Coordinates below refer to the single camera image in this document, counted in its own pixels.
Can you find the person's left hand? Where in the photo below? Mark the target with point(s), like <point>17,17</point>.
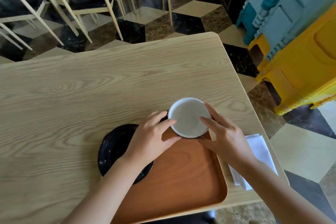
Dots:
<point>143,142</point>

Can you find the person's right hand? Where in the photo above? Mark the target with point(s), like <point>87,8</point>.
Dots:
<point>229,143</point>

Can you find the person's right middle finger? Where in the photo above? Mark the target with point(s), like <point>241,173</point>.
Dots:
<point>216,115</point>

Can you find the person's left middle finger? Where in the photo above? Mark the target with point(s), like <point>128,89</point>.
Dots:
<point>157,116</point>

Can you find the person's right thumb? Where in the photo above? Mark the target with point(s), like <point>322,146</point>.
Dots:
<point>206,142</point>

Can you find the person's left thumb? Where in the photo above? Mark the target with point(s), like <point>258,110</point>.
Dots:
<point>172,142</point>

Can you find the white round bowl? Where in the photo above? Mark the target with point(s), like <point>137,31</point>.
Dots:
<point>187,116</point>

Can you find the person's left forearm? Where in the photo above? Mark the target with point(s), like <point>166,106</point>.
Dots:
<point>105,192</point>

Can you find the person's right forearm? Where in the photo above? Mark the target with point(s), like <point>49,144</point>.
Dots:
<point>275,195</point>

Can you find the brown wooden tray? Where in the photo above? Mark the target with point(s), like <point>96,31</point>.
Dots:
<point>181,179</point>

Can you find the black round plate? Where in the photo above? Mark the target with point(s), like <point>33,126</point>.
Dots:
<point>112,147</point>

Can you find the white folded napkin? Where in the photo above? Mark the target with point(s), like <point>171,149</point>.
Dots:
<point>262,150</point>

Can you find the black padded chair seat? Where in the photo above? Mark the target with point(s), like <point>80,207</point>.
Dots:
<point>181,218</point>

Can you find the small yellow plastic stool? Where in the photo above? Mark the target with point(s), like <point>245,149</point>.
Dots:
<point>258,45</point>

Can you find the large yellow plastic stool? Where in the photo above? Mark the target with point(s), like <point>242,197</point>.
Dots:
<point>304,69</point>

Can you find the teal plastic stool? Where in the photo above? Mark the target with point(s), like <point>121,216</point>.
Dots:
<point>249,16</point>

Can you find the grey-blue plastic stool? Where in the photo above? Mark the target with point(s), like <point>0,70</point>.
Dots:
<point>294,8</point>

